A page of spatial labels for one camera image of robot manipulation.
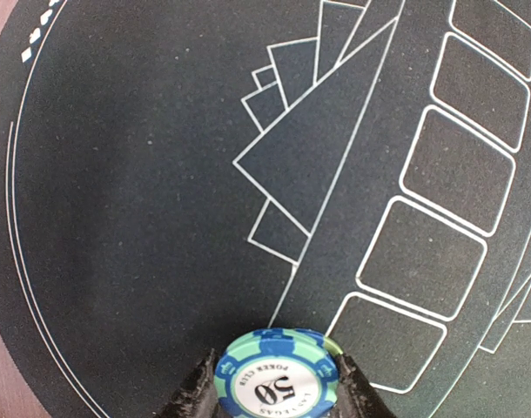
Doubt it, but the green fifty chip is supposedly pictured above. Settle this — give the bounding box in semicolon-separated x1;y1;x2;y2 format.
214;327;343;417

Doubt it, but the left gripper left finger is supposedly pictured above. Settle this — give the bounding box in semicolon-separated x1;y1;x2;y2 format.
156;348;218;418

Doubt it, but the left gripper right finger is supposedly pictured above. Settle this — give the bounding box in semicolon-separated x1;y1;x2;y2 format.
334;354;396;418

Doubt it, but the round black poker mat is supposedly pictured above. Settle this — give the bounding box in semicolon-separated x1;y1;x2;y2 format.
0;1;531;417

